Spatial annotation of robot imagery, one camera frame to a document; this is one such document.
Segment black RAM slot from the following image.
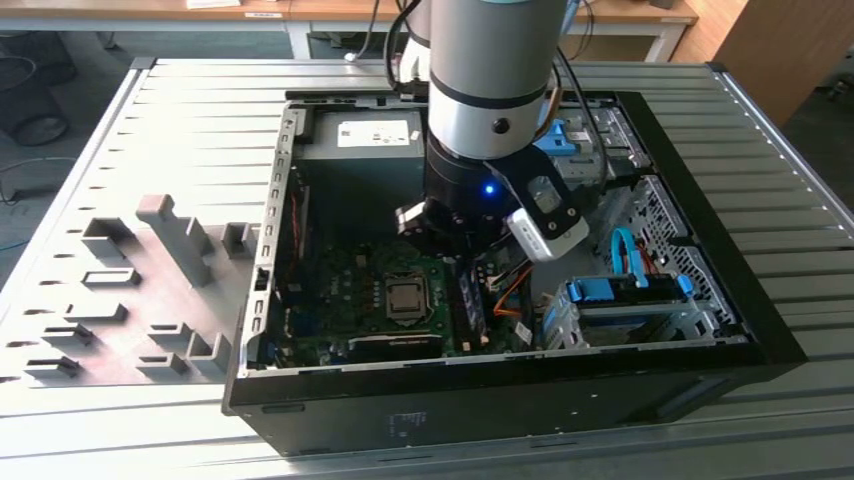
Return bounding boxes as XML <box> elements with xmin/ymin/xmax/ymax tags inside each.
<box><xmin>444</xmin><ymin>259</ymin><xmax>468</xmax><ymax>351</ymax></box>

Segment grey power supply unit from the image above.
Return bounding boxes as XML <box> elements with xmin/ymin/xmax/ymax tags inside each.
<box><xmin>292</xmin><ymin>110</ymin><xmax>432</xmax><ymax>241</ymax></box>

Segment blue plastic drive carrier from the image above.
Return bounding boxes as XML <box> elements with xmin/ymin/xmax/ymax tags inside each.
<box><xmin>532</xmin><ymin>117</ymin><xmax>580</xmax><ymax>160</ymax></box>

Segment silver CPU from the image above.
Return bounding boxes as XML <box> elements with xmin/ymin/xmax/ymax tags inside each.
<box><xmin>388</xmin><ymin>284</ymin><xmax>428</xmax><ymax>314</ymax></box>

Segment metal CPU socket cover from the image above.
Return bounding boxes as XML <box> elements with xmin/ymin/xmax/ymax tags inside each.
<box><xmin>377</xmin><ymin>272</ymin><xmax>435</xmax><ymax>326</ymax></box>

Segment grey metal drive cage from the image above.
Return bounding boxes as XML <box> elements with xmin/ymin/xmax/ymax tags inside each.
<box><xmin>532</xmin><ymin>107</ymin><xmax>652</xmax><ymax>201</ymax></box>

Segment black disk in blue carrier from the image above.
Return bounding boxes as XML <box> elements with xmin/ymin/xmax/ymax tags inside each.
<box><xmin>563</xmin><ymin>274</ymin><xmax>693</xmax><ymax>307</ymax></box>

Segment green motherboard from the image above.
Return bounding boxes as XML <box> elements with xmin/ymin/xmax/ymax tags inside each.
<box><xmin>265</xmin><ymin>234</ymin><xmax>535</xmax><ymax>366</ymax></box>

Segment grey metal disk bay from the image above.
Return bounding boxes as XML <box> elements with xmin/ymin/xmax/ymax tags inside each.
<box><xmin>537</xmin><ymin>292</ymin><xmax>712</xmax><ymax>351</ymax></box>

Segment black graphics card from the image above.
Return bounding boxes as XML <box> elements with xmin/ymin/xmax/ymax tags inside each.
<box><xmin>345</xmin><ymin>333</ymin><xmax>445</xmax><ymax>362</ymax></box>

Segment perforated metal drive cage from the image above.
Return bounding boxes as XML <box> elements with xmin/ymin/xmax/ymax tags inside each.
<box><xmin>579</xmin><ymin>174</ymin><xmax>752</xmax><ymax>346</ymax></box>

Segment black PC case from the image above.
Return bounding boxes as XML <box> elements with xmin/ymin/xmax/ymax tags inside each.
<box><xmin>218</xmin><ymin>89</ymin><xmax>810</xmax><ymax>459</ymax></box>

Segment grey parts rack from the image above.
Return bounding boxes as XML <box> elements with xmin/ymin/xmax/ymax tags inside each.
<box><xmin>0</xmin><ymin>194</ymin><xmax>262</xmax><ymax>389</ymax></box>

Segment wooden desk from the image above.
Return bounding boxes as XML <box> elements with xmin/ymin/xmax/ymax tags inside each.
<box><xmin>0</xmin><ymin>0</ymin><xmax>699</xmax><ymax>64</ymax></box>

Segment wooden cabinet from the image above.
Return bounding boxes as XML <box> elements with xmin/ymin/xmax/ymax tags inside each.
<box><xmin>669</xmin><ymin>0</ymin><xmax>854</xmax><ymax>129</ymax></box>

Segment black chair base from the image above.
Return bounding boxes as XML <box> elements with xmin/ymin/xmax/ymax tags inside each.
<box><xmin>816</xmin><ymin>72</ymin><xmax>854</xmax><ymax>104</ymax></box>

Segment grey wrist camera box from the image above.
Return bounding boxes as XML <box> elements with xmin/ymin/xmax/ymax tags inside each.
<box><xmin>505</xmin><ymin>208</ymin><xmax>592</xmax><ymax>264</ymax></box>

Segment orange wires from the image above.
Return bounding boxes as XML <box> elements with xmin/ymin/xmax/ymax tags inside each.
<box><xmin>492</xmin><ymin>269</ymin><xmax>535</xmax><ymax>319</ymax></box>

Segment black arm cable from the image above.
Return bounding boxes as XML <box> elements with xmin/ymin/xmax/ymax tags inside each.
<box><xmin>383</xmin><ymin>0</ymin><xmax>428</xmax><ymax>101</ymax></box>
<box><xmin>549</xmin><ymin>49</ymin><xmax>612</xmax><ymax>194</ymax></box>

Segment blue SATA cable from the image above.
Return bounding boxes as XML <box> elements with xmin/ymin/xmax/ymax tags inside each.
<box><xmin>609</xmin><ymin>227</ymin><xmax>652</xmax><ymax>290</ymax></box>

